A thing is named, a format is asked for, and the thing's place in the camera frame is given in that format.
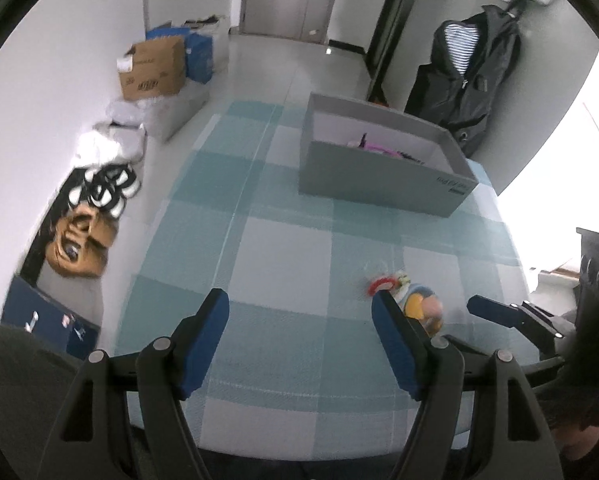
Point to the tan leather boots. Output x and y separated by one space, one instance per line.
84 245

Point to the black jacket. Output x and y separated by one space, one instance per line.
469 95

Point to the blue plaid tablecloth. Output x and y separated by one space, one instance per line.
279 250

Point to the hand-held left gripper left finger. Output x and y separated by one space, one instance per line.
207 340

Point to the grey cardboard box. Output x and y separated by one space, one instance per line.
369 180

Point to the crumpled white plastic bag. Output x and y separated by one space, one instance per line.
109 142

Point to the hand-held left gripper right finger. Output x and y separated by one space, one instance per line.
394 345

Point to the blue cardboard box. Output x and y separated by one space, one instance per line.
199 60

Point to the grey plastic bag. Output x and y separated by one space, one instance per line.
174 110

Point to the blue paper bag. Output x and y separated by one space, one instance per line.
164 34

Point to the dark blue box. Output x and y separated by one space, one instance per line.
34 305

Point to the striped shirt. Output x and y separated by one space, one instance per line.
462 45

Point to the black door frame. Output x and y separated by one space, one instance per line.
394 25

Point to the red clear hair clip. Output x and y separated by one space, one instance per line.
379 284

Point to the black white sneaker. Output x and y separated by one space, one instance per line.
122 182
99 197

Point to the small orange object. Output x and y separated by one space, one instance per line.
379 102

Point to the black floor mat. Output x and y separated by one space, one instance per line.
41 240

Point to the brown cardboard box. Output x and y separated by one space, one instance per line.
154 72

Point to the tall white plastic bag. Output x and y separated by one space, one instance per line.
221 45

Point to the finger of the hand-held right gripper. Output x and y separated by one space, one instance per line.
494 312

